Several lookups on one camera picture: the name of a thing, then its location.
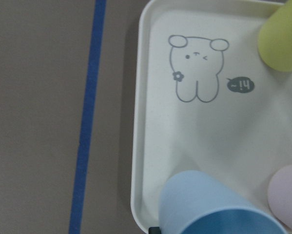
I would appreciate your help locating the light blue plastic cup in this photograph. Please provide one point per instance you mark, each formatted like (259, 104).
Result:
(192, 202)

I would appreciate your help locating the pink plastic cup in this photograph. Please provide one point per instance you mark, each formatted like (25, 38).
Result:
(280, 195)

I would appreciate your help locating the yellow plastic cup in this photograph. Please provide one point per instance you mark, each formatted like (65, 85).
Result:
(275, 39)

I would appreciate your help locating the cream plastic tray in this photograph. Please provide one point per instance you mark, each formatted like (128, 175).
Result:
(241, 138)

